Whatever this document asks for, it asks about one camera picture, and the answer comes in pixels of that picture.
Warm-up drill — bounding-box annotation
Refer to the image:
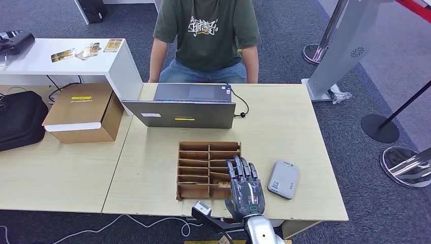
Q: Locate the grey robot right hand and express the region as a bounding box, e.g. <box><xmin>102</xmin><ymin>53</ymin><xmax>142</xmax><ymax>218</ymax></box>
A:
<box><xmin>224</xmin><ymin>155</ymin><xmax>266</xmax><ymax>222</ymax></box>

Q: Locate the white card reader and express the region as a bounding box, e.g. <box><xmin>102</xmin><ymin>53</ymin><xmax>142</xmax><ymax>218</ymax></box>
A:
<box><xmin>267</xmin><ymin>159</ymin><xmax>300</xmax><ymax>201</ymax></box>

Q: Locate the brown cardboard card organizer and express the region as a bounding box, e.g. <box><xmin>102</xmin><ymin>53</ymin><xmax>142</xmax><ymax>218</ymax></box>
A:
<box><xmin>176</xmin><ymin>141</ymin><xmax>242</xmax><ymax>202</ymax></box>

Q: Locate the person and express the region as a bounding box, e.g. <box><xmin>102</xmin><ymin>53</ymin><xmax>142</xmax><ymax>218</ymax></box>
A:
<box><xmin>147</xmin><ymin>0</ymin><xmax>262</xmax><ymax>84</ymax></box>

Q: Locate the wooden desk leg panel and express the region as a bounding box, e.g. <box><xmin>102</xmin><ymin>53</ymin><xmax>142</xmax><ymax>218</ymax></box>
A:
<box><xmin>282</xmin><ymin>221</ymin><xmax>321</xmax><ymax>240</ymax></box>

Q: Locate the grey laptop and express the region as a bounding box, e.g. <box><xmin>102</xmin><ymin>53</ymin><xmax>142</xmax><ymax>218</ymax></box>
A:
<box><xmin>121</xmin><ymin>83</ymin><xmax>237</xmax><ymax>130</ymax></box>

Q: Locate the clear plastic wrap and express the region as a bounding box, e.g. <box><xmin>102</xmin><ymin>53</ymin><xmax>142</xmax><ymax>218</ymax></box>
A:
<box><xmin>328</xmin><ymin>84</ymin><xmax>353</xmax><ymax>105</ymax></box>

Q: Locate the black stanchion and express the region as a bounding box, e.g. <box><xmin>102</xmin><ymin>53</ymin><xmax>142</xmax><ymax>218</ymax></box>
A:
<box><xmin>361</xmin><ymin>80</ymin><xmax>431</xmax><ymax>144</ymax></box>

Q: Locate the chrome stanchion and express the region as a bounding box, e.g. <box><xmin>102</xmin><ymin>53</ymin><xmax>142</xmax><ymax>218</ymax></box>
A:
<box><xmin>302</xmin><ymin>0</ymin><xmax>349</xmax><ymax>66</ymax></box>
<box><xmin>380</xmin><ymin>146</ymin><xmax>431</xmax><ymax>189</ymax></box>

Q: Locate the grey kiosk stand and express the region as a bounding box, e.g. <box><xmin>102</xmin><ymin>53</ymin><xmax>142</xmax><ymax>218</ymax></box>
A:
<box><xmin>301</xmin><ymin>0</ymin><xmax>394</xmax><ymax>103</ymax></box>

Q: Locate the brown cardboard box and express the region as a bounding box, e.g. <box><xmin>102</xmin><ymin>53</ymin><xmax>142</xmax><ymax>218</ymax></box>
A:
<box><xmin>42</xmin><ymin>82</ymin><xmax>125</xmax><ymax>144</ymax></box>

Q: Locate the white side table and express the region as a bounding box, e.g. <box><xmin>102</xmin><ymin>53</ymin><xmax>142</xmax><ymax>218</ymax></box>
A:
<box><xmin>0</xmin><ymin>38</ymin><xmax>144</xmax><ymax>116</ymax></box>

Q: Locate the black bag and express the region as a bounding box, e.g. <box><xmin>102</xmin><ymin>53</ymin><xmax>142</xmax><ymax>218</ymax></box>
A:
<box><xmin>0</xmin><ymin>90</ymin><xmax>50</xmax><ymax>153</ymax></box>

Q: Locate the black computer tower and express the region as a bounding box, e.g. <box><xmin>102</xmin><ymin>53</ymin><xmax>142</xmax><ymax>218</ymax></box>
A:
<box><xmin>77</xmin><ymin>0</ymin><xmax>108</xmax><ymax>24</ymax></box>

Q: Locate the white desk panel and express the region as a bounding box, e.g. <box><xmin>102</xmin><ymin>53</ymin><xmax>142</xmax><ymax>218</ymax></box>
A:
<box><xmin>73</xmin><ymin>0</ymin><xmax>90</xmax><ymax>25</ymax></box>

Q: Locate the red barrier belt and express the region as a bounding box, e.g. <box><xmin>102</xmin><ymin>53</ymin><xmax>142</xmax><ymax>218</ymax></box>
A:
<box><xmin>394</xmin><ymin>0</ymin><xmax>431</xmax><ymax>26</ymax></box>

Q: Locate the black device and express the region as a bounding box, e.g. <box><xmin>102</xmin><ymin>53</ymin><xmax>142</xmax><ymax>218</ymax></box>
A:
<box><xmin>0</xmin><ymin>30</ymin><xmax>36</xmax><ymax>56</ymax></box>

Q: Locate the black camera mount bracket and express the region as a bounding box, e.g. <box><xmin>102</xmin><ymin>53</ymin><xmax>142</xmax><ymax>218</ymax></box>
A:
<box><xmin>191</xmin><ymin>207</ymin><xmax>250</xmax><ymax>244</ymax></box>

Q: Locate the white metal bracket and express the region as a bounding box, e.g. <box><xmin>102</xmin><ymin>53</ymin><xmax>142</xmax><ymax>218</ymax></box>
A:
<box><xmin>216</xmin><ymin>220</ymin><xmax>284</xmax><ymax>235</ymax></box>

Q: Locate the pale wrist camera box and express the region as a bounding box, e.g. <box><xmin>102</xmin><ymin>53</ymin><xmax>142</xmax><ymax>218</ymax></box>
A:
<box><xmin>193</xmin><ymin>201</ymin><xmax>212</xmax><ymax>217</ymax></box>

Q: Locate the black laptop cable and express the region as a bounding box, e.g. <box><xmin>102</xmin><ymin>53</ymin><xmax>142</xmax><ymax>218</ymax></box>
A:
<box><xmin>220</xmin><ymin>81</ymin><xmax>250</xmax><ymax>119</ymax></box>

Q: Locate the white floor cable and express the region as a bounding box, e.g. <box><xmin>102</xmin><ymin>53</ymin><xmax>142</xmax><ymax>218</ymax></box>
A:
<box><xmin>50</xmin><ymin>214</ymin><xmax>207</xmax><ymax>244</ymax></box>

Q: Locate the black power cable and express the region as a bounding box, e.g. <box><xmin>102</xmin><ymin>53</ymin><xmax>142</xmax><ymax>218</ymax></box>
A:
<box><xmin>46</xmin><ymin>75</ymin><xmax>83</xmax><ymax>104</ymax></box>

